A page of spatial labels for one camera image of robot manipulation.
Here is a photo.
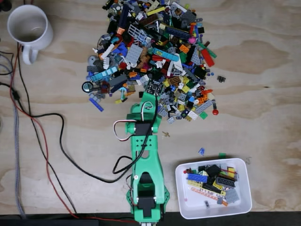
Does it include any thick black cable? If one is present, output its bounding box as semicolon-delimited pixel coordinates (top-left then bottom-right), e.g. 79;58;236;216
0;81;135;184

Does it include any dark grey Lego plate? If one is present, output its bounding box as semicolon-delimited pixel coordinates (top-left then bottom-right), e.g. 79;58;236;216
180;10;197;28

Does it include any light blue Lego panel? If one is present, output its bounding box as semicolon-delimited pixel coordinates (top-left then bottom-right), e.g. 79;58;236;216
91;66;119;82

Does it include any red long Lego brick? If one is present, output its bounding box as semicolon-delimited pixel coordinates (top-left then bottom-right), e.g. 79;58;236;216
200;48;215;68

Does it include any blue narrow Lego plate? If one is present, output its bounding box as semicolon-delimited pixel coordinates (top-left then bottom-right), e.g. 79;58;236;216
88;97;104;112

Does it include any long light grey Lego plate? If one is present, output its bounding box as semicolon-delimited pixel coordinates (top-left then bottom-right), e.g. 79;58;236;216
195;99;213;115

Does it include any long dark blue Lego brick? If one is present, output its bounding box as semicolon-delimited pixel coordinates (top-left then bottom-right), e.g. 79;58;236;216
118;4;130;29

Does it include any grey wedge Lego plate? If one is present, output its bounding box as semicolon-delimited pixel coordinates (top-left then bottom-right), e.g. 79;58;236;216
190;48;202;66

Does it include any black Lego slope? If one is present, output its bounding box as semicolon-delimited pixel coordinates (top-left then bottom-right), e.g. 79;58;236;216
205;164;222;178

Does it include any thin red cable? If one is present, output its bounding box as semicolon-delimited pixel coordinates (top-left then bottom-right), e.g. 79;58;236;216
9;43;136;223

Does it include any long salmon Lego beam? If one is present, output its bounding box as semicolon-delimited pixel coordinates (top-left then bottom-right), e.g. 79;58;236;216
188;186;226;197

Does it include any long light blue Lego piece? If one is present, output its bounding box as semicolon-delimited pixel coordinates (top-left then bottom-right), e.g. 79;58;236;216
152;48;178;62

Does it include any long dark blue Lego plate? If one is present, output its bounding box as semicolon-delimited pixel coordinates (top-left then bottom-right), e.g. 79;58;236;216
165;25;190;40

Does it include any white plastic bin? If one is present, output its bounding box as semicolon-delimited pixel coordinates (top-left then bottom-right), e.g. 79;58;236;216
175;158;253;219

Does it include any grey braided cable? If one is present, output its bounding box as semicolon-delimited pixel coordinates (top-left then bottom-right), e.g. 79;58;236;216
0;62;26;218

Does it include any grey square Lego plate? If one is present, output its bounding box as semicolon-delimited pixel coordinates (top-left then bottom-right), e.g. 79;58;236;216
225;188;241;203

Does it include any thin black cable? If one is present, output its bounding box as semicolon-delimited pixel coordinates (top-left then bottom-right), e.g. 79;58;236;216
16;44;78;214

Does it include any white Lego fence piece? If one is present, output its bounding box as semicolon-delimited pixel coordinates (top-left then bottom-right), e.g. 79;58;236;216
127;23;145;45

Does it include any large grey Lego plate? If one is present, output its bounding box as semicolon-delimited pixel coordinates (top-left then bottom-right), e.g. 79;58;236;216
125;44;144;64

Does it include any white ceramic mug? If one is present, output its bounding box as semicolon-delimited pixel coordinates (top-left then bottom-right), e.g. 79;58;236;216
6;4;54;65

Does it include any long yellow Lego plate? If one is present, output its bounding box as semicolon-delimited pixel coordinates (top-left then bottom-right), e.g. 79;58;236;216
147;6;166;16

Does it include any black camera circuit board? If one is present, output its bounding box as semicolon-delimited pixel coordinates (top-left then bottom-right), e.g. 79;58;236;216
144;79;165;96

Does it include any dark grey Lego brick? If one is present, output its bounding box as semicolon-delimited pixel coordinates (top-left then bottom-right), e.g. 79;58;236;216
216;176;237;188

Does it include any black ring Lego piece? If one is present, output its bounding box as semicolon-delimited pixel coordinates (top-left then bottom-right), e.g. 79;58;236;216
81;81;94;93

